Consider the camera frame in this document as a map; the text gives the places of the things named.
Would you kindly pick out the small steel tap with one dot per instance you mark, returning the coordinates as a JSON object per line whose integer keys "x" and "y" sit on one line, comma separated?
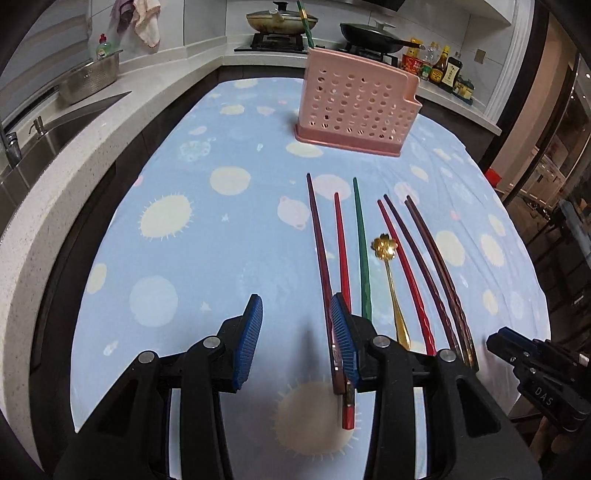
{"x": 38, "y": 125}

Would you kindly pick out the green chopstick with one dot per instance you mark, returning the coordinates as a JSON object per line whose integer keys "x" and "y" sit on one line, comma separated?
{"x": 360, "y": 240}
{"x": 305, "y": 23}

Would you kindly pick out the red seasoning jar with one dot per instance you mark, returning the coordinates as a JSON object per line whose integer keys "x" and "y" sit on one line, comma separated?
{"x": 411, "y": 63}

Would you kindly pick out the clear plastic bottle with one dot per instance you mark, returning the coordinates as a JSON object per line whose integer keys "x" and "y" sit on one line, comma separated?
{"x": 433, "y": 53}

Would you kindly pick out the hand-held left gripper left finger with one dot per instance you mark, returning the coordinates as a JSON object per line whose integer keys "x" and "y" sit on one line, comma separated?
{"x": 249, "y": 337}

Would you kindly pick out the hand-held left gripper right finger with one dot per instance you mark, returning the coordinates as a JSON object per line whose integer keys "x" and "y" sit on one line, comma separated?
{"x": 344, "y": 337}

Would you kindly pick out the green dish soap bottle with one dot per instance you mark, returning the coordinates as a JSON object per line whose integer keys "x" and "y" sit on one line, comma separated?
{"x": 104, "y": 48}

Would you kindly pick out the red chopstick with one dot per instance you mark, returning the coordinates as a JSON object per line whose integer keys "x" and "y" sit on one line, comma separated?
{"x": 401, "y": 263}
{"x": 341, "y": 249}

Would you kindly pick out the pale pink hanging towel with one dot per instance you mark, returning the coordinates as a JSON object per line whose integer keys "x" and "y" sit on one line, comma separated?
{"x": 147, "y": 23}

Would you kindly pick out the wall outlet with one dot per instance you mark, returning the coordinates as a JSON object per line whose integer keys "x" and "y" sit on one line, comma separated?
{"x": 481, "y": 56}

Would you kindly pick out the purple hanging cloth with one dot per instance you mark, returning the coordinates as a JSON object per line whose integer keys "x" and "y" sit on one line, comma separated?
{"x": 122, "y": 16}

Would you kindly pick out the soy sauce bottle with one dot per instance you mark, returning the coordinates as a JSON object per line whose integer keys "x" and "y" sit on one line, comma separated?
{"x": 442, "y": 67}

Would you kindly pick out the blue planet print tablecloth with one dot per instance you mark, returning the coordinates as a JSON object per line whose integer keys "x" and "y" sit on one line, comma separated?
{"x": 231, "y": 230}

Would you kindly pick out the dark brown chopstick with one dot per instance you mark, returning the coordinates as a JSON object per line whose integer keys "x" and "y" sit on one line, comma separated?
{"x": 433, "y": 253}
{"x": 438, "y": 251}

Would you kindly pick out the steel kitchen sink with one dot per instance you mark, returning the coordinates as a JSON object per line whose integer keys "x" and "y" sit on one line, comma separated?
{"x": 60, "y": 134}

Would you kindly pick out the yellow cap bottle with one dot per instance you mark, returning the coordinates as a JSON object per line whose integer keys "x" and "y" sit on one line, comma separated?
{"x": 415, "y": 47}

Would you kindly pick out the teal seasoning container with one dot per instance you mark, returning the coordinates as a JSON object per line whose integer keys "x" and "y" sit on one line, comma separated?
{"x": 464, "y": 90}

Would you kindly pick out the pink perforated utensil holder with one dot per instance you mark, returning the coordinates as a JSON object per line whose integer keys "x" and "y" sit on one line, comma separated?
{"x": 355, "y": 101}

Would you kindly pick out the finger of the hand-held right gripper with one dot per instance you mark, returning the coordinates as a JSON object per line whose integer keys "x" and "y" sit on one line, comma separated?
{"x": 503, "y": 350}
{"x": 515, "y": 334}

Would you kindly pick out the person's right hand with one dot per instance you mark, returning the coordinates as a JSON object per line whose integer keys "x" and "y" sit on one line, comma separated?
{"x": 550, "y": 445}

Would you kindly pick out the steel colander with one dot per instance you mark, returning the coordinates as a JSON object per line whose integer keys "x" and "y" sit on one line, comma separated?
{"x": 90, "y": 78}

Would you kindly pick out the steel kitchen faucet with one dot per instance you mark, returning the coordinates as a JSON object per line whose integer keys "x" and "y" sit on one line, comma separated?
{"x": 11, "y": 147}

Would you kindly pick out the black gas stove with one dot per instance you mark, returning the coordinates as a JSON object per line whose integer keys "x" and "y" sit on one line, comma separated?
{"x": 277, "y": 44}

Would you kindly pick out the wok with glass lid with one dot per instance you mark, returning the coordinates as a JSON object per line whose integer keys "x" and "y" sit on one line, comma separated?
{"x": 281, "y": 21}

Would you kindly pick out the purple chopstick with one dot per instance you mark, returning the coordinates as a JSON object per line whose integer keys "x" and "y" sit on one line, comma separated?
{"x": 318, "y": 240}
{"x": 417, "y": 256}

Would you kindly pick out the green label jar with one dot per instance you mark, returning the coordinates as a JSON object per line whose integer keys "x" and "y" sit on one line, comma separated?
{"x": 426, "y": 71}

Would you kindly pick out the red object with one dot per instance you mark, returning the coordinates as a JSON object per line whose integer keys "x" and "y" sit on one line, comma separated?
{"x": 494, "y": 177}

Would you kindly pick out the dark sauce bottle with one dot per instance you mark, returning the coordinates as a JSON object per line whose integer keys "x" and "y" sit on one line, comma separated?
{"x": 451, "y": 74}

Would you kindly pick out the gold flower spoon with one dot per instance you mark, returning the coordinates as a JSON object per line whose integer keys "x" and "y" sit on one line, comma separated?
{"x": 384, "y": 247}

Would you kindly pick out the black frying pan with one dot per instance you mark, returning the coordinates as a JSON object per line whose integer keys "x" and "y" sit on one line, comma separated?
{"x": 374, "y": 37}

